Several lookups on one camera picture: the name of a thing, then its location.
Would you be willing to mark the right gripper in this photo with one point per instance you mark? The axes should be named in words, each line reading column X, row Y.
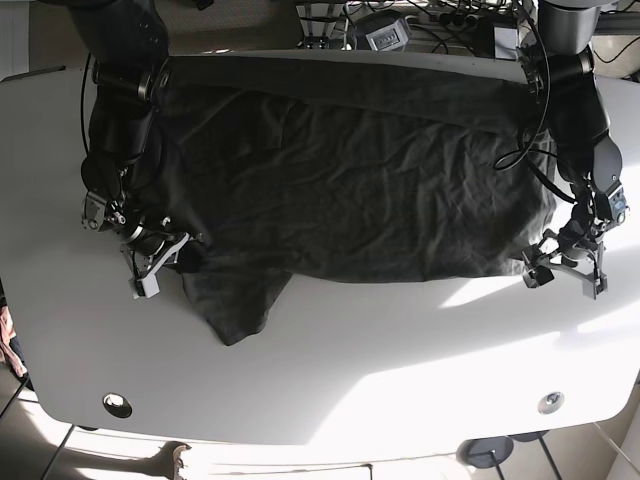
column 145, row 249

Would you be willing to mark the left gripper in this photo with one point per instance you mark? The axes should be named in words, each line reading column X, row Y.
column 577, row 249

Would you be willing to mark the black T-shirt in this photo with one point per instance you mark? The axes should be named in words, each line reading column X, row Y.
column 347, row 172

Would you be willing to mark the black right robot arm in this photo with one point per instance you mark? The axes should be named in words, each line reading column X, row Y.
column 134, row 187

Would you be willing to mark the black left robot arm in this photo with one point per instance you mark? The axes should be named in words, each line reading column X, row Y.
column 560, row 68

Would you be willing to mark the right table grommet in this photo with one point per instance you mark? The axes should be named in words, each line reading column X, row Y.
column 551, row 403

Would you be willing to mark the table grommet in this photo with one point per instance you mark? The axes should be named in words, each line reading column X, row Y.
column 117, row 405
column 551, row 403

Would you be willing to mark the left table grommet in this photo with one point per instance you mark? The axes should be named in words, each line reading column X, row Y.
column 117, row 405

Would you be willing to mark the round black stand base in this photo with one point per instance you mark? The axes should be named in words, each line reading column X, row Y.
column 485, row 453

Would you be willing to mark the grey power adapter box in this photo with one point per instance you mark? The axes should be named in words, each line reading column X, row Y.
column 506, row 42

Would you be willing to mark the grey socket box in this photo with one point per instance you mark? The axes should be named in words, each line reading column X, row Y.
column 382, row 31

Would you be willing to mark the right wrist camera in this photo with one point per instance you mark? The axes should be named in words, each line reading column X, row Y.
column 144, row 287

